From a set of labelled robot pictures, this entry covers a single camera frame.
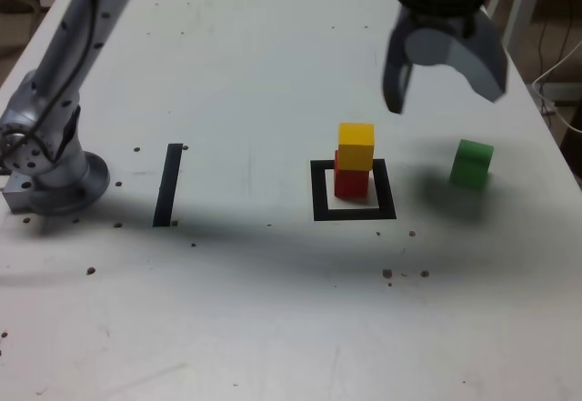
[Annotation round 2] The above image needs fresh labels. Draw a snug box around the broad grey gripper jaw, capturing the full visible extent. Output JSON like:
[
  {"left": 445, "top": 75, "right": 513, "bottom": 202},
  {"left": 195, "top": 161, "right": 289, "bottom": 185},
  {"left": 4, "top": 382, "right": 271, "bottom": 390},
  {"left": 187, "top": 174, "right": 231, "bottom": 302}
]
[{"left": 406, "top": 11, "right": 509, "bottom": 105}]

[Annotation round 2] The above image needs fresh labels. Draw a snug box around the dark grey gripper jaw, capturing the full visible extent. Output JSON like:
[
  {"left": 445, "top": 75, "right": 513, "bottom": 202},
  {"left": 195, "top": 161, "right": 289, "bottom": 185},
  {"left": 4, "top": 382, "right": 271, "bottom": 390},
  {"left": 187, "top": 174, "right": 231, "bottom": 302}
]
[{"left": 381, "top": 8, "right": 417, "bottom": 116}]

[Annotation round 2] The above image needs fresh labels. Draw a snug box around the yellow cube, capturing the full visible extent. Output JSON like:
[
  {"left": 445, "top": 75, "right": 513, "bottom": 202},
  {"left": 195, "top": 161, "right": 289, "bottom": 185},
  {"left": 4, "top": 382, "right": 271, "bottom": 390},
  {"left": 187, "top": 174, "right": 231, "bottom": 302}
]
[{"left": 337, "top": 121, "right": 376, "bottom": 172}]

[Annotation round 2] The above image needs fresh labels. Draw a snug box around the green cube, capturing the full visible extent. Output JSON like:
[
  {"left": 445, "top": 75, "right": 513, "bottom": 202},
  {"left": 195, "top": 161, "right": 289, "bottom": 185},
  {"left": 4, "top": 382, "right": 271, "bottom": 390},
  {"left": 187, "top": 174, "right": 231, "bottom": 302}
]
[{"left": 448, "top": 138, "right": 496, "bottom": 192}]

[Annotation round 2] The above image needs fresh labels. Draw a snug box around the red cube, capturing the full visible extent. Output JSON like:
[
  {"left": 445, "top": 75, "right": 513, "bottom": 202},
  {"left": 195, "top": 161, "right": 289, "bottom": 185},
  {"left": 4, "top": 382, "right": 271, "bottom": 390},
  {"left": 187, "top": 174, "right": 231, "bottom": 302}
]
[{"left": 333, "top": 149, "right": 371, "bottom": 201}]

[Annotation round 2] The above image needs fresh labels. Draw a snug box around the black tape square outline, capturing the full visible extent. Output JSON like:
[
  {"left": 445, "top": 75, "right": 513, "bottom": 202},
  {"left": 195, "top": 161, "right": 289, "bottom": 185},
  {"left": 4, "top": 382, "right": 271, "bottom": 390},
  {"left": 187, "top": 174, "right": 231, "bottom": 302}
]
[{"left": 309, "top": 158, "right": 398, "bottom": 223}]

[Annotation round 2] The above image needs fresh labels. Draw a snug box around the black tape strip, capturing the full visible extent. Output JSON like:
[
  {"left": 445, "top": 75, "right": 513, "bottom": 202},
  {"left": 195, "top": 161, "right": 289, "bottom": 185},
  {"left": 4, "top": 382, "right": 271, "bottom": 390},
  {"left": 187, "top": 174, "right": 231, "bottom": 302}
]
[{"left": 152, "top": 142, "right": 185, "bottom": 229}]

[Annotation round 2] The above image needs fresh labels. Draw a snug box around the white metal frame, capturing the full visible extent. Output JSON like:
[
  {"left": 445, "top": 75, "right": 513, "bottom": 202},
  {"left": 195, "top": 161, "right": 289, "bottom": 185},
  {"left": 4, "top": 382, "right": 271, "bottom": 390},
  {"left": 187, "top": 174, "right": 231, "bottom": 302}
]
[{"left": 482, "top": 0, "right": 537, "bottom": 55}]

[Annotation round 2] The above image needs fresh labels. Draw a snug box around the white cable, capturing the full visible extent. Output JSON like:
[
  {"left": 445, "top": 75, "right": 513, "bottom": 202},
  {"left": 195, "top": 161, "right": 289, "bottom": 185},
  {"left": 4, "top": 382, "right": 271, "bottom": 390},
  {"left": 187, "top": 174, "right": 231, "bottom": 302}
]
[{"left": 530, "top": 40, "right": 582, "bottom": 137}]

